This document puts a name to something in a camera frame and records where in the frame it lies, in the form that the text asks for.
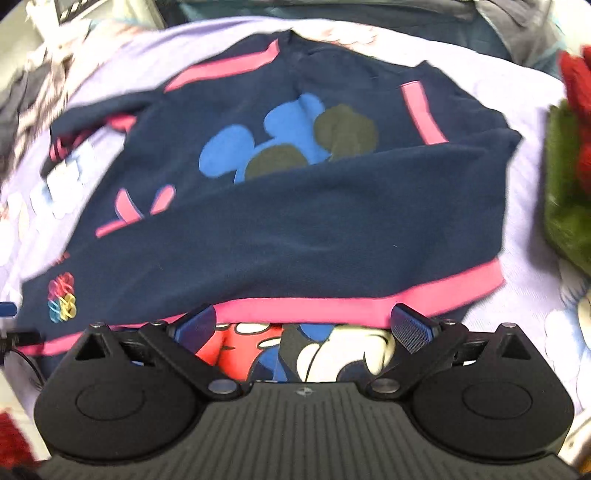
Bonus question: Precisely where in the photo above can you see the navy cartoon print sweatshirt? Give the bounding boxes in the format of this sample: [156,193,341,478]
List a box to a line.
[18,31,521,373]

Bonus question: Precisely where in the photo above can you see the purple floral bed sheet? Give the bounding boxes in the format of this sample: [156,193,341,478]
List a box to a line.
[0,15,591,462]

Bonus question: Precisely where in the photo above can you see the green folded garment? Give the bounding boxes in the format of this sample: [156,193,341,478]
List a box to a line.
[544,101,590,274]

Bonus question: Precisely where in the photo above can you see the red knit sweater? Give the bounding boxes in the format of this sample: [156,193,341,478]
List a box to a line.
[559,45,591,195]

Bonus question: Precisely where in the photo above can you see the grey folded towel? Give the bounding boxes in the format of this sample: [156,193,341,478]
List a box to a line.
[475,0,565,78]

